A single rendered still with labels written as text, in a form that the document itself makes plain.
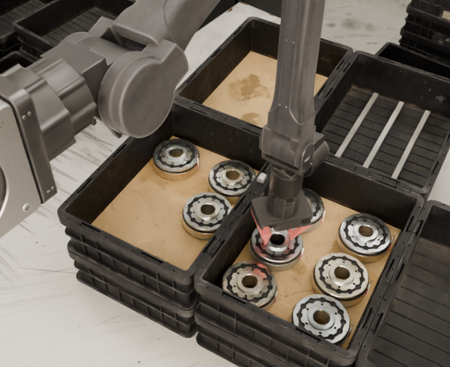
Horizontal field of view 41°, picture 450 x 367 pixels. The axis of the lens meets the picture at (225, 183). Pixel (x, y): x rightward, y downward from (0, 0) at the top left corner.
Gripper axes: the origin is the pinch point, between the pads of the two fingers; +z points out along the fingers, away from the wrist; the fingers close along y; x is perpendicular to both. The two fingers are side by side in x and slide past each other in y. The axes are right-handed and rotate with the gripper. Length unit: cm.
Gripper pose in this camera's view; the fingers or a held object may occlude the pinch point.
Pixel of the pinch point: (277, 237)
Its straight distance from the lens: 118.0
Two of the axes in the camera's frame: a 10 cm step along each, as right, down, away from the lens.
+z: -0.3, 6.8, 7.3
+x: 2.6, 7.1, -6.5
